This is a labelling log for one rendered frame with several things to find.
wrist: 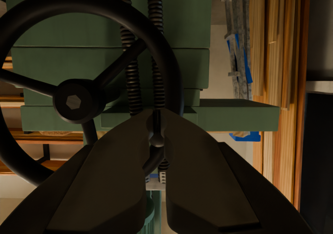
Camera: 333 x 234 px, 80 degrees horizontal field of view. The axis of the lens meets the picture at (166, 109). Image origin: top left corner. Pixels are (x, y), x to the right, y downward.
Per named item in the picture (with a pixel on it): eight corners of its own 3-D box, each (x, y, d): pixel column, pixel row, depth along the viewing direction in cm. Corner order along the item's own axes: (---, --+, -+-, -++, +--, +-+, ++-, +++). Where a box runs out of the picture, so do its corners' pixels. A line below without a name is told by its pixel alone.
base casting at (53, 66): (212, 48, 45) (210, 89, 46) (184, 66, 101) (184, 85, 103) (7, 46, 44) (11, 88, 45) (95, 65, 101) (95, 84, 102)
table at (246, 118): (311, 113, 37) (308, 144, 38) (245, 98, 67) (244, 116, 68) (-20, 112, 36) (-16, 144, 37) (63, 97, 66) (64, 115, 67)
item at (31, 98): (200, 88, 46) (199, 106, 46) (188, 86, 67) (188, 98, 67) (22, 87, 45) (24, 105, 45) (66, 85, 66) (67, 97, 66)
